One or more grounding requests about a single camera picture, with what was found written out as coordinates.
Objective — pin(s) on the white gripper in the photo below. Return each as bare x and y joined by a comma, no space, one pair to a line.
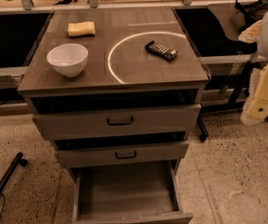
255,109

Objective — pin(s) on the dark rxbar chocolate bar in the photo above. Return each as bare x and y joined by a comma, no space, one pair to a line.
161,51

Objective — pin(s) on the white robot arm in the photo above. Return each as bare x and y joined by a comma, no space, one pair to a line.
255,109

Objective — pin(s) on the wooden drawer cabinet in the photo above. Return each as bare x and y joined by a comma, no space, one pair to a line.
120,73

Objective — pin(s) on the open bottom drawer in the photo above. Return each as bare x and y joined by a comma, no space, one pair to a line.
135,193

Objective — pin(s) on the black side table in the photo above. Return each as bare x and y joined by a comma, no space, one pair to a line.
233,23

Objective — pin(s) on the black headset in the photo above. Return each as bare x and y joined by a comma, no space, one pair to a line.
252,12

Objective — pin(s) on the yellow sponge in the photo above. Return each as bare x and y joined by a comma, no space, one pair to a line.
81,28

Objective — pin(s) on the white ceramic bowl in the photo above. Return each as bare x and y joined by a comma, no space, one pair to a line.
68,59

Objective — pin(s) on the black stand leg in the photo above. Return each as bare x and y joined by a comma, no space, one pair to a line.
2,184

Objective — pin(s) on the top drawer with handle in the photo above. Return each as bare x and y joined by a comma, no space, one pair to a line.
104,123

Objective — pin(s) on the drawer with handle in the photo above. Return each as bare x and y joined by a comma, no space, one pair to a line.
85,157
104,123

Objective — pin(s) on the middle drawer with handle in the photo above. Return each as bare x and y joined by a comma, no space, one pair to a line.
85,157

